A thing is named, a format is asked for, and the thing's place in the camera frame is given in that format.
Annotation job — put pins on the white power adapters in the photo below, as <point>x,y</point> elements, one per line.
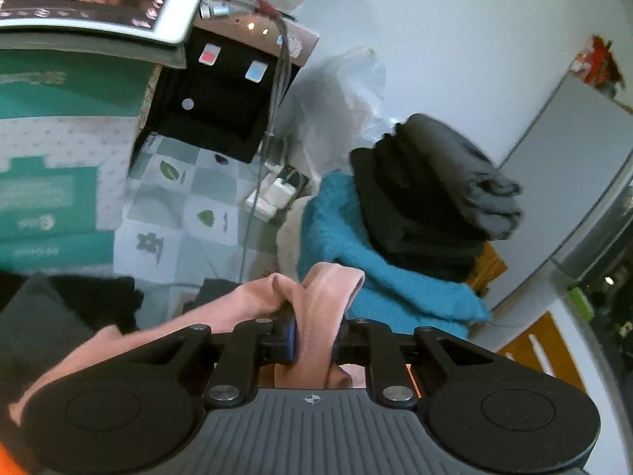
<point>277,190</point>

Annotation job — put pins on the clear plastic bag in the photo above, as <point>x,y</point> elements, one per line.
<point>341,104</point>

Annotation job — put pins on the red decoration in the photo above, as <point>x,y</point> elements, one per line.
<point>601,62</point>

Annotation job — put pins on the green white cardboard box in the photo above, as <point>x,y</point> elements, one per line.
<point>54,198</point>

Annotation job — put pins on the white refrigerator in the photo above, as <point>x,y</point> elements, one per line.
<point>573,158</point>

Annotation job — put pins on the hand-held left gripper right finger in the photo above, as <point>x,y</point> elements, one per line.
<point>336,351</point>

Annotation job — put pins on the black water dispenser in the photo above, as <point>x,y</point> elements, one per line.
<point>212,111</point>

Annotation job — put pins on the pink garment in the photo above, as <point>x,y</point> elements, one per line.
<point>316,307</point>

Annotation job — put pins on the dark grey folded garment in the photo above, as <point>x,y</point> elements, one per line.
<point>460,168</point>

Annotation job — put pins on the wooden stool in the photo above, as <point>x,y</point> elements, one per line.
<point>489,267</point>

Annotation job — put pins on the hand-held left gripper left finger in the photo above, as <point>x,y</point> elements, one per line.
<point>290,340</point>

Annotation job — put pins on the black folded clothes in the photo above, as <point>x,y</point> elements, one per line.
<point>410,227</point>

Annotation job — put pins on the teal fluffy sweater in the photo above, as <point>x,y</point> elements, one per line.
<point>395,289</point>

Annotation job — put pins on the dark grey cloth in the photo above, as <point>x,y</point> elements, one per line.
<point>54,307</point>

